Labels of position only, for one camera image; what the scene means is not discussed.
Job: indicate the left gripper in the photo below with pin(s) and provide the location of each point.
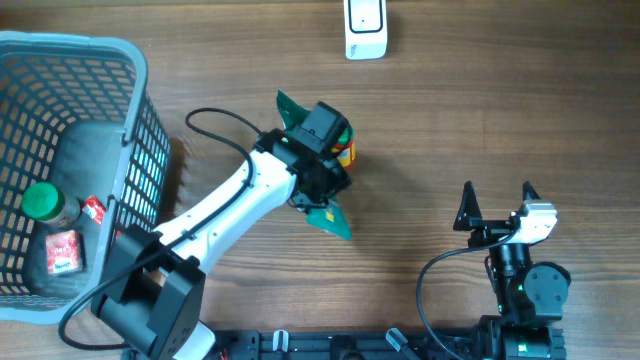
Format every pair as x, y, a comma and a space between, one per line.
339, 179

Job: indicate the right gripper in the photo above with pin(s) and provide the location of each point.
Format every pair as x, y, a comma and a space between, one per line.
469, 216

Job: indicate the green 3M gloves packet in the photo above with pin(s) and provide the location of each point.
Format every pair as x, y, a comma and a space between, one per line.
330, 219

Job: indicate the sriracha chilli sauce bottle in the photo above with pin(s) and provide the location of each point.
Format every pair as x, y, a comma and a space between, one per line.
347, 150

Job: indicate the red stick sachet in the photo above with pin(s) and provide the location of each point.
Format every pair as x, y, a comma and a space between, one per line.
93, 207

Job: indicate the red square snack packet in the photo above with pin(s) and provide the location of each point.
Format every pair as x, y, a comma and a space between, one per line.
63, 252

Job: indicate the green lid glass jar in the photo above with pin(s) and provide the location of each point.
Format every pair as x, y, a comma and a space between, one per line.
48, 204

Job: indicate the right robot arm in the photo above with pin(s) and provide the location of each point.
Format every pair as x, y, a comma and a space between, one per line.
530, 296

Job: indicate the white barcode scanner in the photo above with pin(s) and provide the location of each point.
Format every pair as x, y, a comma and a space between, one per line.
366, 29

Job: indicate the grey plastic mesh basket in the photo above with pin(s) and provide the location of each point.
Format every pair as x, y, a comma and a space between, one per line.
75, 112

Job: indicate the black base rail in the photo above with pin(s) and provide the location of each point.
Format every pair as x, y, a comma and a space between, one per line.
391, 344

